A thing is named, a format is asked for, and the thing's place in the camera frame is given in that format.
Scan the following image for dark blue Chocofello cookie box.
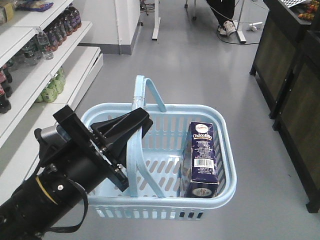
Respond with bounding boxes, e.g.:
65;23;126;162
179;121;220;199

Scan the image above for white supermarket shelf unit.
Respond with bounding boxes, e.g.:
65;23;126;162
0;0;103;200

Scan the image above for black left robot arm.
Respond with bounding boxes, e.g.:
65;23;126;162
0;106;153;240

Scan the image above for white desk legs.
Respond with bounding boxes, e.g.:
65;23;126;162
152;0;247;44

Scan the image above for light blue plastic basket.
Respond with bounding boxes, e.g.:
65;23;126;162
81;75;237;221

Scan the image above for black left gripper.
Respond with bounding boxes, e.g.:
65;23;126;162
34;105;153;200

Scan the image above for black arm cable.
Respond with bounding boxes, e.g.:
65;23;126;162
34;139;90;233

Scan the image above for seated person legs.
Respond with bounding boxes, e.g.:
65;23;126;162
206;0;236;37

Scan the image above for dark wood display stand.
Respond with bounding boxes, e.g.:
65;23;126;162
250;0;320;213

